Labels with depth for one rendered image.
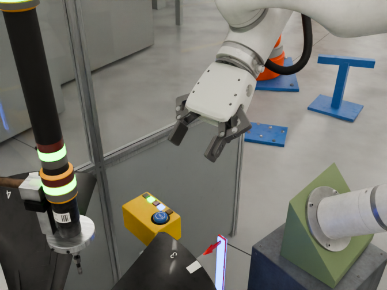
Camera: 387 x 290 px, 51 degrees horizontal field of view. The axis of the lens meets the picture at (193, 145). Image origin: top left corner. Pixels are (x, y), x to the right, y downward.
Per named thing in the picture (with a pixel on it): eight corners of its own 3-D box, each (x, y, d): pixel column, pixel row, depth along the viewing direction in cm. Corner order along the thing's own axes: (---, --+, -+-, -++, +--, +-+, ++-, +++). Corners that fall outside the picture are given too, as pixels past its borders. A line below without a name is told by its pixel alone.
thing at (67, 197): (39, 200, 54) (37, 193, 54) (54, 180, 58) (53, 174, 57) (69, 205, 54) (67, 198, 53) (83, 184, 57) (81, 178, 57)
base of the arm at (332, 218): (333, 179, 125) (387, 163, 110) (358, 237, 123) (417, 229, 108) (295, 198, 113) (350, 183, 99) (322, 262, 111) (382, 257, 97)
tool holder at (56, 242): (26, 248, 59) (8, 197, 53) (49, 215, 64) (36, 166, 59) (83, 258, 57) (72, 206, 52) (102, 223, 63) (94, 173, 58)
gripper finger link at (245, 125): (262, 113, 66) (242, 140, 66) (228, 95, 71) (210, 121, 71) (259, 109, 65) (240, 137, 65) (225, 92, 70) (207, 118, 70)
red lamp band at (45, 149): (31, 151, 51) (30, 143, 50) (45, 137, 53) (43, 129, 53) (56, 155, 50) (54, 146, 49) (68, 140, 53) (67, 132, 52)
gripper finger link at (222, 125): (247, 118, 68) (228, 144, 68) (227, 107, 71) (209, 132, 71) (241, 111, 66) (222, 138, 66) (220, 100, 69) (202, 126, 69)
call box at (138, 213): (124, 229, 127) (121, 205, 121) (149, 214, 133) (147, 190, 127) (156, 258, 118) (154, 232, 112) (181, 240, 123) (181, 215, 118)
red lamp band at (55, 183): (35, 185, 53) (33, 178, 52) (51, 166, 57) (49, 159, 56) (65, 189, 52) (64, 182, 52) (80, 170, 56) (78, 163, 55)
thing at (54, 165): (36, 168, 52) (34, 160, 51) (49, 153, 55) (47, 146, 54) (60, 171, 51) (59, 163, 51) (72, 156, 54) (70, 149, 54)
